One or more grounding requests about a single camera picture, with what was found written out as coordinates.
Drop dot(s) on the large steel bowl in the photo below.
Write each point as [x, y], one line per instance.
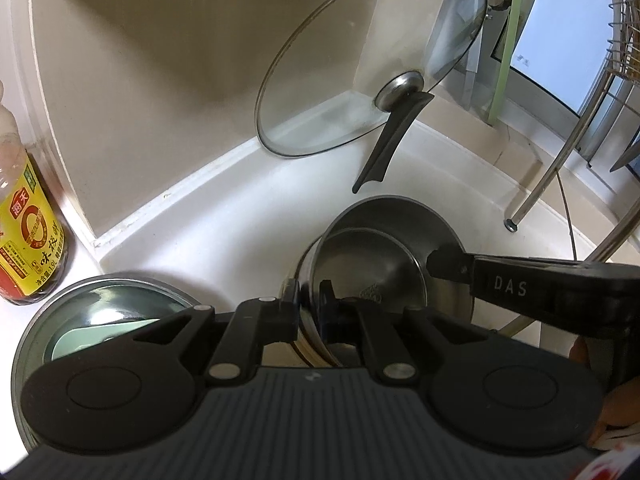
[440, 305]

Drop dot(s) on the red printed white cloth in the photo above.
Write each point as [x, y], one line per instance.
[610, 465]

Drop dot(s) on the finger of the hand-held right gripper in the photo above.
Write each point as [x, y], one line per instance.
[450, 265]

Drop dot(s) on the person's right hand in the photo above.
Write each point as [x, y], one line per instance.
[620, 410]

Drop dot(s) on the glass pot lid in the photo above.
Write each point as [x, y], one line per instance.
[350, 60]

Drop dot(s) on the small steel bowl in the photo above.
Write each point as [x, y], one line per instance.
[370, 260]

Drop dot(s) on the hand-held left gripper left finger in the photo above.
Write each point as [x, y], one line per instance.
[280, 320]

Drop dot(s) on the aluminium window frame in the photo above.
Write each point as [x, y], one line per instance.
[505, 60]

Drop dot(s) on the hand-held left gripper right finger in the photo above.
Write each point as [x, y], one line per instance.
[329, 315]

